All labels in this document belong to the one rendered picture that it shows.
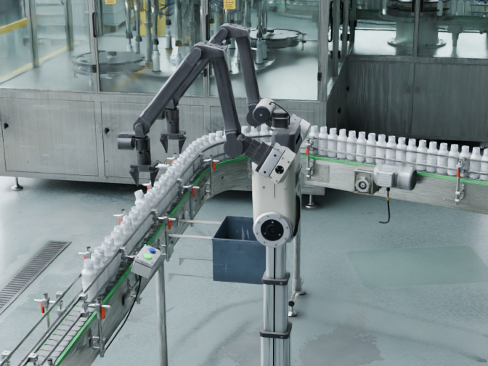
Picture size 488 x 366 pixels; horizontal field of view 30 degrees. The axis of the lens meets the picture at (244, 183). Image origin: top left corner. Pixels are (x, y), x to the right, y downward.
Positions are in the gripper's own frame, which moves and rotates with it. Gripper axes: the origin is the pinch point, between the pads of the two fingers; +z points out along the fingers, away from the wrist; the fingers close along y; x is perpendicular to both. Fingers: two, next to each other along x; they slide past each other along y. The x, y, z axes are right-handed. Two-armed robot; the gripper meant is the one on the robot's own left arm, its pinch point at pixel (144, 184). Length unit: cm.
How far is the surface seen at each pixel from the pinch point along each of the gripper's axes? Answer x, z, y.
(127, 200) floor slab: 348, 141, -132
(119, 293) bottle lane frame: -9.8, 44.2, -9.9
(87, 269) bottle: -27.9, 25.8, -15.5
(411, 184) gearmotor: 150, 45, 103
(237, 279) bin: 55, 65, 25
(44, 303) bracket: -47, 32, -25
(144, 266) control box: -10.5, 30.9, 1.8
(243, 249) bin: 56, 49, 28
